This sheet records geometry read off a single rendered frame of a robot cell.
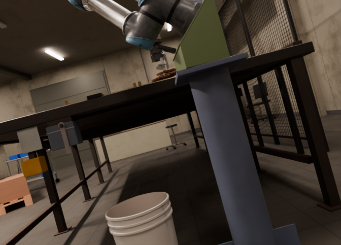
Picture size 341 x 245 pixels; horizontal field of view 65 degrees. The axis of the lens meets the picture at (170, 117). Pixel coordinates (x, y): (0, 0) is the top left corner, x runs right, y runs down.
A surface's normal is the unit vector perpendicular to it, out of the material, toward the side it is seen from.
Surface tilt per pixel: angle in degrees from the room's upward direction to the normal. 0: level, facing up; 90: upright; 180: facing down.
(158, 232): 93
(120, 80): 90
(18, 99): 90
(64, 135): 90
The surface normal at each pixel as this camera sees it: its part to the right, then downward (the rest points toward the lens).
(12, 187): 0.53, -0.15
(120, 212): 0.75, -0.27
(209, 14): 0.08, -0.04
